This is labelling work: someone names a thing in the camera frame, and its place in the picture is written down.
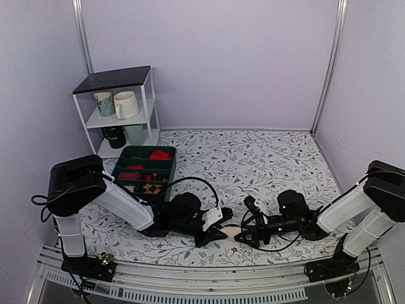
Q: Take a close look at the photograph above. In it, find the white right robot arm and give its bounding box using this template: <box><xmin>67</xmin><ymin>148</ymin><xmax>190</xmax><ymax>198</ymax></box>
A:
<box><xmin>234</xmin><ymin>160</ymin><xmax>404</xmax><ymax>276</ymax></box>

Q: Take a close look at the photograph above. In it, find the right aluminium corner post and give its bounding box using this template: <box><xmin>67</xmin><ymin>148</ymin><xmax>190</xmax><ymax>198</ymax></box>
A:
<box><xmin>310</xmin><ymin>0</ymin><xmax>347</xmax><ymax>137</ymax></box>

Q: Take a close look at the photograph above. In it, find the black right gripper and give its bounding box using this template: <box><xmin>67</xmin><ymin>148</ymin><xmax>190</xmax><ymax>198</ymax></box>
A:
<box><xmin>235</xmin><ymin>214</ymin><xmax>301</xmax><ymax>249</ymax></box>

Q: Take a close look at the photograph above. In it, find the left aluminium corner post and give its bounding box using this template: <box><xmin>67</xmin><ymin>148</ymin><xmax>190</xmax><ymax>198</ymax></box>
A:
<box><xmin>72</xmin><ymin>0</ymin><xmax>94</xmax><ymax>75</ymax></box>

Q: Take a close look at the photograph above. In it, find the black mug with lettering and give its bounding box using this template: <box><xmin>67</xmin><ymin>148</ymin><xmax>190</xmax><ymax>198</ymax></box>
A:
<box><xmin>102</xmin><ymin>126</ymin><xmax>127</xmax><ymax>149</ymax></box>

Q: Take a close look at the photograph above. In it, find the pale green mug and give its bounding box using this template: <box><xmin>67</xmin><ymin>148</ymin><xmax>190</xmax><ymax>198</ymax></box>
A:
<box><xmin>125</xmin><ymin>124</ymin><xmax>145</xmax><ymax>146</ymax></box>

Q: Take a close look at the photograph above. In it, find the red rolled sock middle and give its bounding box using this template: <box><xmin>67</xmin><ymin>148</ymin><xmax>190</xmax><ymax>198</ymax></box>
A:
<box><xmin>125</xmin><ymin>165</ymin><xmax>144</xmax><ymax>171</ymax></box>

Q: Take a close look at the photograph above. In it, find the aluminium corner post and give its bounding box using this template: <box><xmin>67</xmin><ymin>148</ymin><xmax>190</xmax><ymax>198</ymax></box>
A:
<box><xmin>72</xmin><ymin>0</ymin><xmax>94</xmax><ymax>75</ymax></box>
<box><xmin>310</xmin><ymin>0</ymin><xmax>347</xmax><ymax>137</ymax></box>

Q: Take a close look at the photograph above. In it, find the green divided organizer tray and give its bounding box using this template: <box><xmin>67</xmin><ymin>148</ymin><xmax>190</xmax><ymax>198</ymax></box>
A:
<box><xmin>111</xmin><ymin>146</ymin><xmax>177</xmax><ymax>203</ymax></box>

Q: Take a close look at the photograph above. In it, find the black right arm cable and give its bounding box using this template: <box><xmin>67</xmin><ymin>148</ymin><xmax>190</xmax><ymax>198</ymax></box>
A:
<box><xmin>240</xmin><ymin>208</ymin><xmax>314</xmax><ymax>253</ymax></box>

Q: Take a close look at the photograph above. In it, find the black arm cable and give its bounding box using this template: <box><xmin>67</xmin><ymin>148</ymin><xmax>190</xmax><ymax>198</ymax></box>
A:
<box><xmin>240</xmin><ymin>208</ymin><xmax>314</xmax><ymax>253</ymax></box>
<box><xmin>30</xmin><ymin>175</ymin><xmax>219</xmax><ymax>222</ymax></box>

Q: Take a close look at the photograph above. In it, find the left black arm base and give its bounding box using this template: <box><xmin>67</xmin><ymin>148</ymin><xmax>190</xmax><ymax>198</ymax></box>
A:
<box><xmin>60</xmin><ymin>237</ymin><xmax>116</xmax><ymax>282</ymax></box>

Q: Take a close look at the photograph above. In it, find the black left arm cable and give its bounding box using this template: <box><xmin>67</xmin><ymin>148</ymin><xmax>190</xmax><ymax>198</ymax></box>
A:
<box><xmin>30</xmin><ymin>175</ymin><xmax>219</xmax><ymax>222</ymax></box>

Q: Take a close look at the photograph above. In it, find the dark red rolled sock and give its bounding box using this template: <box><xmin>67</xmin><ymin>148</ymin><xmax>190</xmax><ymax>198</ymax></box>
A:
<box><xmin>118</xmin><ymin>171</ymin><xmax>141</xmax><ymax>181</ymax></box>

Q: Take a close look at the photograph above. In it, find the aluminium front rail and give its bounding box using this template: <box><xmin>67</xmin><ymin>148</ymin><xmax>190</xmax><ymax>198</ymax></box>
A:
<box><xmin>27</xmin><ymin>246</ymin><xmax>398</xmax><ymax>304</ymax></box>

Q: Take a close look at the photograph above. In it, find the teal patterned mug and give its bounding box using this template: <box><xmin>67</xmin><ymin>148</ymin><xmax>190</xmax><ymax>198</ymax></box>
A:
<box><xmin>92</xmin><ymin>91</ymin><xmax>115</xmax><ymax>117</ymax></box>

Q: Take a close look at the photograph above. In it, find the white shelf with black top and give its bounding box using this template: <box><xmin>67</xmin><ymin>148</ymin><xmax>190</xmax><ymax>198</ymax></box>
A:
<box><xmin>72</xmin><ymin>66</ymin><xmax>160</xmax><ymax>159</ymax></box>

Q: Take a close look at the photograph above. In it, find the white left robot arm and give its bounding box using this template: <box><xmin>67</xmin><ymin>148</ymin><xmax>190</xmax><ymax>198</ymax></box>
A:
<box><xmin>46</xmin><ymin>155</ymin><xmax>233</xmax><ymax>275</ymax></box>

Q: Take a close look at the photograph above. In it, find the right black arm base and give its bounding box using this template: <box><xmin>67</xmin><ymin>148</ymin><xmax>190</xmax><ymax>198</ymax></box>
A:
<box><xmin>304</xmin><ymin>233</ymin><xmax>360</xmax><ymax>282</ymax></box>

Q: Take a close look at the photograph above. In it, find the red rolled sock back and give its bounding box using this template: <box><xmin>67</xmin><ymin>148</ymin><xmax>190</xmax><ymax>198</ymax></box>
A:
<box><xmin>149</xmin><ymin>150</ymin><xmax>172</xmax><ymax>161</ymax></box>

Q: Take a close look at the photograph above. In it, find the argyle rolled sock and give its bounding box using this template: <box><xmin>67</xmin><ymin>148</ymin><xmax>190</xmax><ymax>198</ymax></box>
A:
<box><xmin>140</xmin><ymin>183</ymin><xmax>165</xmax><ymax>195</ymax></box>
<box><xmin>140</xmin><ymin>172</ymin><xmax>168</xmax><ymax>182</ymax></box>

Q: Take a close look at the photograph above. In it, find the cream ceramic mug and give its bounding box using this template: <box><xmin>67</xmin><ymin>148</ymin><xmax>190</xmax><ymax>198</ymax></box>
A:
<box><xmin>113</xmin><ymin>91</ymin><xmax>140</xmax><ymax>120</ymax></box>

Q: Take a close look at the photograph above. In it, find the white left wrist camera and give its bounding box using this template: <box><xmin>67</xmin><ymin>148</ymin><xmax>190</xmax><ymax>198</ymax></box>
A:
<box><xmin>202</xmin><ymin>207</ymin><xmax>223</xmax><ymax>231</ymax></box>

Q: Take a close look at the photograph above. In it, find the cream and brown sock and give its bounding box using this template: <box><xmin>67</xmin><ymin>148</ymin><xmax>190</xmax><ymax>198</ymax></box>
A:
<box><xmin>220</xmin><ymin>225</ymin><xmax>242</xmax><ymax>242</ymax></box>

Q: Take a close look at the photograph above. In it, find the beige rolled sock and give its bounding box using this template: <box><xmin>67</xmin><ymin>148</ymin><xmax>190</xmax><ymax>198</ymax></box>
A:
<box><xmin>123</xmin><ymin>185</ymin><xmax>136</xmax><ymax>193</ymax></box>

